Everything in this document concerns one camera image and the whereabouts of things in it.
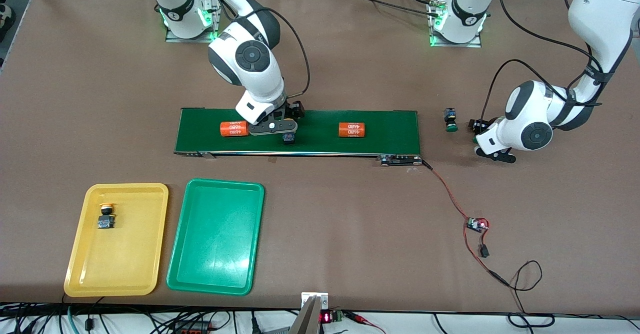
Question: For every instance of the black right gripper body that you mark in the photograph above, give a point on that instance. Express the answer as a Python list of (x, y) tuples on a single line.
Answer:
[(294, 111)]

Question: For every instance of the green push button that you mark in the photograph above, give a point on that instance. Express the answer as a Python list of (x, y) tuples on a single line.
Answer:
[(450, 118)]

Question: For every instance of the yellow push button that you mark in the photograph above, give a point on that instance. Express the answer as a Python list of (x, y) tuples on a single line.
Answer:
[(288, 138), (106, 221)]

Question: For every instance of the orange cylinder battery cell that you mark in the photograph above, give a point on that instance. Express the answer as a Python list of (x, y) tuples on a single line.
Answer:
[(232, 129), (352, 130)]

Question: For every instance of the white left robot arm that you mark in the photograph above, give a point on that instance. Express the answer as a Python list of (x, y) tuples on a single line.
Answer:
[(605, 13)]

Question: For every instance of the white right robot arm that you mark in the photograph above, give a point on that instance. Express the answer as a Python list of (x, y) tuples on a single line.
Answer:
[(250, 58)]

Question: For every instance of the green conveyor belt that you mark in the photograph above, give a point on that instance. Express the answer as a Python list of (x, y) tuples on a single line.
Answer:
[(320, 141)]

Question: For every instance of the small green circuit board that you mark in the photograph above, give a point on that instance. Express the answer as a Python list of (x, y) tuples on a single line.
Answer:
[(475, 225)]

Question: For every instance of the green plastic tray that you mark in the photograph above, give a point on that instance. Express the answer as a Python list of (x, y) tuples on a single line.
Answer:
[(215, 239)]

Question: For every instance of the red digit display module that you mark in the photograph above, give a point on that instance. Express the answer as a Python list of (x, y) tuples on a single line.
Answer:
[(326, 317)]

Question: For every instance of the yellow plastic tray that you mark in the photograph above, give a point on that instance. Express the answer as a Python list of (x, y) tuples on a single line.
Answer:
[(125, 259)]

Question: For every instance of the red clip lead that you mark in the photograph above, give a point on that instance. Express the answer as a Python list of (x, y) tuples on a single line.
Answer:
[(365, 320)]

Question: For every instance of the black power strip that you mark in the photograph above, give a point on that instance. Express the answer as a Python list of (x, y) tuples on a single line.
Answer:
[(192, 327)]

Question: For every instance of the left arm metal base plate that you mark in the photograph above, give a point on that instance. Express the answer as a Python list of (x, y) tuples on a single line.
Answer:
[(475, 43)]

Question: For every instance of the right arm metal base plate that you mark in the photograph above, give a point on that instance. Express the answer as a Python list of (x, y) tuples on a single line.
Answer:
[(172, 37)]

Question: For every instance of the silver camera mount pole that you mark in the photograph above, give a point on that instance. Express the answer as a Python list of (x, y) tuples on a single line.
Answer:
[(307, 319)]

